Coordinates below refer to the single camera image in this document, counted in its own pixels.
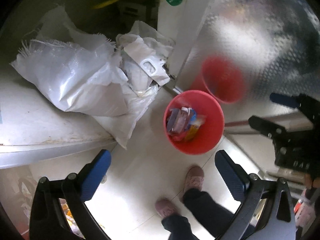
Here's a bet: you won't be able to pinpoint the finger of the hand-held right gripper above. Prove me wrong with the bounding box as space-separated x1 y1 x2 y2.
249 116 292 141
270 92 302 110

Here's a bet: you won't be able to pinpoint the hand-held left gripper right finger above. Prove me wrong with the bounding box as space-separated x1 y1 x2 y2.
214 149 297 240

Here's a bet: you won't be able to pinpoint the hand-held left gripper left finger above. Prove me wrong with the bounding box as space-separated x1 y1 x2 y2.
29 149 112 240

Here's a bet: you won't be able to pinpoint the red plastic bucket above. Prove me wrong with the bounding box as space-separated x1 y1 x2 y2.
163 91 225 155

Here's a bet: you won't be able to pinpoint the yellow snack wrapper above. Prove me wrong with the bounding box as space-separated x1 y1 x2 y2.
184 124 201 141

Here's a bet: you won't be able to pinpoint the trash wrappers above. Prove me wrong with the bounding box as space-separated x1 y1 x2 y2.
167 108 190 133

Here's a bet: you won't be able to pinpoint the pink right slipper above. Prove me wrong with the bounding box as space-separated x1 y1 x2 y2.
179 166 205 202

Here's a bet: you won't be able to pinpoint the pink slipper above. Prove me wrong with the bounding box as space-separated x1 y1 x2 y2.
155 199 178 218
179 166 205 202

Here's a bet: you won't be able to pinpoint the person's right leg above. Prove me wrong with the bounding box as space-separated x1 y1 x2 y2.
182 187 250 240

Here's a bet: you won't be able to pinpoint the person's leg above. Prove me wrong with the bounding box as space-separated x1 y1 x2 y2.
161 214 198 240
182 187 250 240

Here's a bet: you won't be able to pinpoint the small white woven sack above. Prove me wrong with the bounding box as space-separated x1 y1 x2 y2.
92 90 158 150

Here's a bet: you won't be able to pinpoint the pink left slipper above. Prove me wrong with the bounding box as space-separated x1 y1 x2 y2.
155 199 178 218

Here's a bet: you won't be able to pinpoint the person's left leg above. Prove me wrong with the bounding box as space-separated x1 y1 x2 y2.
161 214 198 240

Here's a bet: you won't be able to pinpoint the frosted glass door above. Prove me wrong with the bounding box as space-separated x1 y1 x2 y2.
172 0 320 140

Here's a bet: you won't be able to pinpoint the large white woven sack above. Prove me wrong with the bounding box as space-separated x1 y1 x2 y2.
10 5 130 117

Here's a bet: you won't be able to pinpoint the crumpled clear plastic bags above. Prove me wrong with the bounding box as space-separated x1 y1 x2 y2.
116 21 175 90

